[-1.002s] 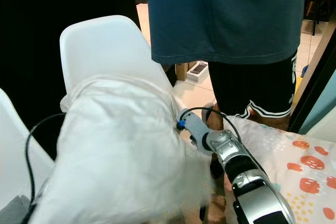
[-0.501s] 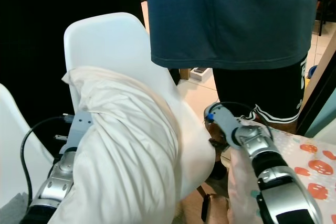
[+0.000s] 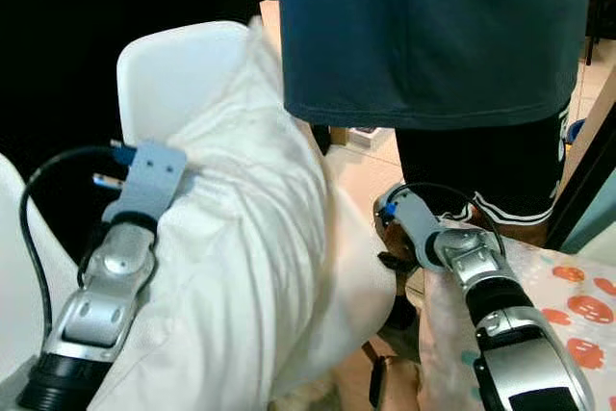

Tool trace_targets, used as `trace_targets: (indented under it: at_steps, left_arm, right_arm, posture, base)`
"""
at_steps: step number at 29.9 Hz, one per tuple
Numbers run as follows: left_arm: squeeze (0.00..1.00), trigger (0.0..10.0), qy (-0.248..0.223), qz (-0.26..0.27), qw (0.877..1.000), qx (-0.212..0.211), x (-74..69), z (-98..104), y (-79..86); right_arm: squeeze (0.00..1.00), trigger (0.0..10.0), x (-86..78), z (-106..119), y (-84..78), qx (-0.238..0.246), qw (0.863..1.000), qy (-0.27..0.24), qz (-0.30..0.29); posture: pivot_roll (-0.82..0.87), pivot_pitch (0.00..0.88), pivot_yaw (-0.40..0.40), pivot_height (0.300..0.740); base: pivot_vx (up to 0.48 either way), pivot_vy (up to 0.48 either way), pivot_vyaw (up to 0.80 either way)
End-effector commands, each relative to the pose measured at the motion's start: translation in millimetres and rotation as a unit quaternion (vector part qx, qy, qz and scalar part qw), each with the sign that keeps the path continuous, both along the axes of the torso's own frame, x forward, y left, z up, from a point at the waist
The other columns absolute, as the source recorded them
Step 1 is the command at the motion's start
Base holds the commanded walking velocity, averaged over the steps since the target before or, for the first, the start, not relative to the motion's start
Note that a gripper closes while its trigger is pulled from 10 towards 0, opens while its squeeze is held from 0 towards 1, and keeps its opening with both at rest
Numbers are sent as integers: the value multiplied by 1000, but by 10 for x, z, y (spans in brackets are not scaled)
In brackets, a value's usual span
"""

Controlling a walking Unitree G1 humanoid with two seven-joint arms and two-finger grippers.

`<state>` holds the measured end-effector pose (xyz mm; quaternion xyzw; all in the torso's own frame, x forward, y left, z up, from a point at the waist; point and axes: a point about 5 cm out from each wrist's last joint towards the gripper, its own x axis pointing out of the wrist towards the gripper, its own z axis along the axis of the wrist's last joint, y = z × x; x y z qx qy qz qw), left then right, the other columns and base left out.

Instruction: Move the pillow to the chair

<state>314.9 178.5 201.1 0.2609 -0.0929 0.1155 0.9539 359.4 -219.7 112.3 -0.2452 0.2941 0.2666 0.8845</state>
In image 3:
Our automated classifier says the small white floor box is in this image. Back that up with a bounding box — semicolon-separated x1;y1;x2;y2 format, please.
346;126;382;149

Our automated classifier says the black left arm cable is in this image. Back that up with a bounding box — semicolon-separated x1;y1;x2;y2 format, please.
18;144;126;335

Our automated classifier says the black frame bar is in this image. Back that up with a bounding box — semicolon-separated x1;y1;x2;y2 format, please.
544;103;616;253

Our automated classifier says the patterned tablecloth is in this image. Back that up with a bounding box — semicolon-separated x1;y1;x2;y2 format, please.
419;233;616;411

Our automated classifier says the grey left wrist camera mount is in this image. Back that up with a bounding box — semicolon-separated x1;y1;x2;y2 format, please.
91;140;189;224

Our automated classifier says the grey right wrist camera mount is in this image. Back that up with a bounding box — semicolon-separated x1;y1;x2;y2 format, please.
380;185;449;268

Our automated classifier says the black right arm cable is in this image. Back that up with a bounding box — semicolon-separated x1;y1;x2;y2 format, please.
395;181;506;258

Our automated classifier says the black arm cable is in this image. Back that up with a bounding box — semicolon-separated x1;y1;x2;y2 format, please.
18;144;126;335
395;181;506;258

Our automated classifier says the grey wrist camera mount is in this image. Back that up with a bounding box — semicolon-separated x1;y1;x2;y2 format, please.
380;185;449;268
91;140;189;224

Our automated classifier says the person in blue shirt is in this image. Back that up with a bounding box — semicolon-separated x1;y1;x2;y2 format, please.
274;0;596;248

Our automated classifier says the white plastic shell chair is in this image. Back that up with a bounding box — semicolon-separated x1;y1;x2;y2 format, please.
0;153;83;411
117;21;398;398

